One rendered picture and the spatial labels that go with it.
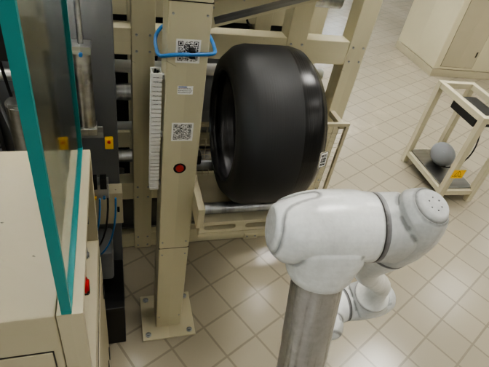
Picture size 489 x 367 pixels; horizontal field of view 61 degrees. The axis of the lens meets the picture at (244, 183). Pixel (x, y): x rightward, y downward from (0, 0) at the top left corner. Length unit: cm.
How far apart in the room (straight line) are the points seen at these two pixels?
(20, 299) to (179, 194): 86
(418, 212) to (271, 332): 175
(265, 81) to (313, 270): 77
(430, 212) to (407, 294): 216
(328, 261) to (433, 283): 236
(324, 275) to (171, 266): 128
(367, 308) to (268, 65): 81
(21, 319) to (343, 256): 61
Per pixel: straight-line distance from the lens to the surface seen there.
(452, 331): 289
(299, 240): 71
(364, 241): 74
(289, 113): 136
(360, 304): 131
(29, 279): 98
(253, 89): 135
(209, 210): 163
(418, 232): 77
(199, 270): 259
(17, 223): 109
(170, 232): 179
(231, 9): 175
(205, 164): 184
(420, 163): 395
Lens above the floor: 202
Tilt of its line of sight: 39 degrees down
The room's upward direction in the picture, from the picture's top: 11 degrees clockwise
